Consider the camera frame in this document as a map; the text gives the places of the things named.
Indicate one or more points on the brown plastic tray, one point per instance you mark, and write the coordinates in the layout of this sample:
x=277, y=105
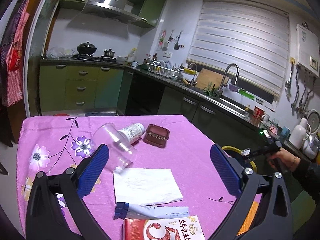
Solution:
x=156, y=136

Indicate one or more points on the steel range hood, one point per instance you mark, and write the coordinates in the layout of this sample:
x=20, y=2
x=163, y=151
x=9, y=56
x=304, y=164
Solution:
x=124, y=11

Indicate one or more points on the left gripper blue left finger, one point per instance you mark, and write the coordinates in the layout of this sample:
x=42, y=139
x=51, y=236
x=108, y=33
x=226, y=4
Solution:
x=89, y=170

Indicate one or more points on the white electric kettle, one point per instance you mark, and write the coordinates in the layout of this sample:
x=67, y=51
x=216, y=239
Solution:
x=300, y=134

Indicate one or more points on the stainless steel sink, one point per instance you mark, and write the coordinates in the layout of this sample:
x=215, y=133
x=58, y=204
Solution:
x=231, y=107

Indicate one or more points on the white paper napkin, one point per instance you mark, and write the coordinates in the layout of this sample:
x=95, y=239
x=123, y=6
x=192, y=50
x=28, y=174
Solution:
x=144, y=186

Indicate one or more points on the blue floor mat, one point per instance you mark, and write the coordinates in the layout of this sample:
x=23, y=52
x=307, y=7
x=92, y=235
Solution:
x=101, y=114

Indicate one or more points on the white enamel mug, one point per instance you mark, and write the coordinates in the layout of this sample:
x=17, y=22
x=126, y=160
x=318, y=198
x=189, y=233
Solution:
x=134, y=64

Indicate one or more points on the white dish rack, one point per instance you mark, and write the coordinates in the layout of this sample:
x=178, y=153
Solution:
x=158, y=68

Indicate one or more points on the white pill bottle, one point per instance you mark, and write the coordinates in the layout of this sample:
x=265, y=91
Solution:
x=133, y=132

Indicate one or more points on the white window blind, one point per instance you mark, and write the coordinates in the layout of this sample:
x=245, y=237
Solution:
x=256, y=39

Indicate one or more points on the pink floral tablecloth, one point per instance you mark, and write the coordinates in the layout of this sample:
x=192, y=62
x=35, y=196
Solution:
x=52, y=144

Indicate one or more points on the person right hand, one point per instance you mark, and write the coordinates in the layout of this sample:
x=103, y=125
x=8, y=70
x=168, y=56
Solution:
x=288, y=159

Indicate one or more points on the clear plastic cup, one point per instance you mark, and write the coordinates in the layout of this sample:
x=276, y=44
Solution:
x=121, y=153

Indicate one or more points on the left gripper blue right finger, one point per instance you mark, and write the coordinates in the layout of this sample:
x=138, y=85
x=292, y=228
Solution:
x=225, y=168

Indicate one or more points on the red cup on counter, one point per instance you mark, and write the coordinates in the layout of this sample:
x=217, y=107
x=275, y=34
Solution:
x=258, y=112

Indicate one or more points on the red lidded floor bucket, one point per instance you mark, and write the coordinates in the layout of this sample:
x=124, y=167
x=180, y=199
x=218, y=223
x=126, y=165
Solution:
x=61, y=114

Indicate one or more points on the small steel pot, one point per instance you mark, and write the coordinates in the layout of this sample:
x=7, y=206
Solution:
x=108, y=53

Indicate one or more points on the black wok with lid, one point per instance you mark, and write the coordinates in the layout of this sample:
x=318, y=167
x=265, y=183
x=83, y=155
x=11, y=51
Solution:
x=86, y=48

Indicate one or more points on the white water heater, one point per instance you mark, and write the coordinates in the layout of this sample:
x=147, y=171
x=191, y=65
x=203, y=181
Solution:
x=307, y=50

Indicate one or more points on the red checkered apron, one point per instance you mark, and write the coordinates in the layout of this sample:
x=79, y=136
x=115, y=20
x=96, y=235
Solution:
x=12, y=56

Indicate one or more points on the black bin yellow rim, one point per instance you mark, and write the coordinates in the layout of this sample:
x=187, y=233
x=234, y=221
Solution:
x=235, y=153

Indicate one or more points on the cooking oil bottle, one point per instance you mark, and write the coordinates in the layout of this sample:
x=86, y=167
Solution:
x=132, y=55

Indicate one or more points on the wooden cutting board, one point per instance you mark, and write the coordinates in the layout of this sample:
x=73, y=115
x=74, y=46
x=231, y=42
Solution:
x=207, y=77

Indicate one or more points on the red white milk carton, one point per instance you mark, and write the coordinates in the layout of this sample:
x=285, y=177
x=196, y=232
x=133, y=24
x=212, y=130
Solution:
x=185, y=228

